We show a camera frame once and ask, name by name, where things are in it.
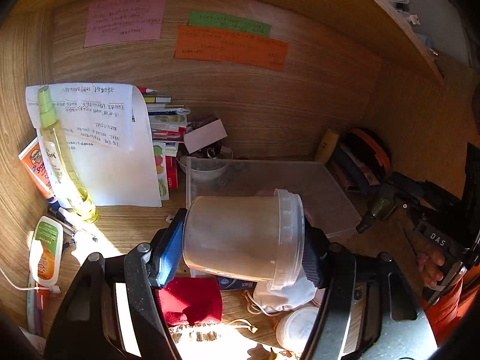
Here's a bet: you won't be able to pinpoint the fruit sticker sheet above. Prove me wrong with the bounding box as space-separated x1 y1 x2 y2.
153 141 169 201

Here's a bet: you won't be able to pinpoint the clear bowl of trinkets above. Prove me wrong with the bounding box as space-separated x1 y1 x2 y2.
176 145 233 183

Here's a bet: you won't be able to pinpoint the white drawstring cloth pouch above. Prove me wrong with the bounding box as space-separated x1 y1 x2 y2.
244 270 317 317

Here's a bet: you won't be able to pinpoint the pens on desk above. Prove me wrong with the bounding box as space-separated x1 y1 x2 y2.
46 206 98 246

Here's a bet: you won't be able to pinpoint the green sticky note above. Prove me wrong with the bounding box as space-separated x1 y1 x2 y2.
188 10 271 38

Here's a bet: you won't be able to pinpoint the white orange-label squeeze bottle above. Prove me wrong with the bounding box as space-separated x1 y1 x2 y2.
29 216 64 288

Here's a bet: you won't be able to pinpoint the yellow-green spray bottle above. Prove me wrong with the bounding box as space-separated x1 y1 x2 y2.
37 85 99 223

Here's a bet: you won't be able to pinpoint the white charging cable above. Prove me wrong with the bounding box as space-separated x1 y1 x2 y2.
0 267 62 294

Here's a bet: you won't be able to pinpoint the orange sticky note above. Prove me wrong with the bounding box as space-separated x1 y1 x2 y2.
174 25 288 72

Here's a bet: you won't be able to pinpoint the small blue Max box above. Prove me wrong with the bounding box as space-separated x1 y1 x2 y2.
216 276 256 291

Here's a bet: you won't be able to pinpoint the small white box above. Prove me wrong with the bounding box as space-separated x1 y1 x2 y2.
184 119 228 154

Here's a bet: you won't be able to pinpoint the yellow cream tube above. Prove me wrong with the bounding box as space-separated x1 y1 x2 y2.
315 128 339 165

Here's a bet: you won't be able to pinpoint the dark green spray bottle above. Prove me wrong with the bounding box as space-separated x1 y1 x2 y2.
355 184 400 234

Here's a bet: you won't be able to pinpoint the clear plastic storage bin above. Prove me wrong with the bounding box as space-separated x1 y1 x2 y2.
186 159 360 243

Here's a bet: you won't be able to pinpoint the orange sunscreen tube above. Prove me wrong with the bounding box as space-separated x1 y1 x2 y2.
18 136 60 211

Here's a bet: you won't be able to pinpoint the pink sticky note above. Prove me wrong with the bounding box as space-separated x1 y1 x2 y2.
84 0 166 48

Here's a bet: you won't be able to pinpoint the translucent plastic jar with lid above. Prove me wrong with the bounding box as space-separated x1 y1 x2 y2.
182 189 305 291

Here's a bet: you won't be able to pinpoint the white handwritten paper sheet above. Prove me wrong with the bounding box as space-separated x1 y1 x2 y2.
49 83 161 207

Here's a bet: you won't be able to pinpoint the red velvet pouch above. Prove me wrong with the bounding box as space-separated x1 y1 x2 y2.
154 277 223 327

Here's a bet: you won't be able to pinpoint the round white lidded container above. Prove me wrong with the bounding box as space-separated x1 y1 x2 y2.
276 306 319 354

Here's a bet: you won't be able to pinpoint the person's right hand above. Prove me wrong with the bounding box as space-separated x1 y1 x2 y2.
417 245 445 288

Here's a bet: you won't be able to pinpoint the stack of books and cards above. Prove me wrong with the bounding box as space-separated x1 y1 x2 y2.
138 87 191 157

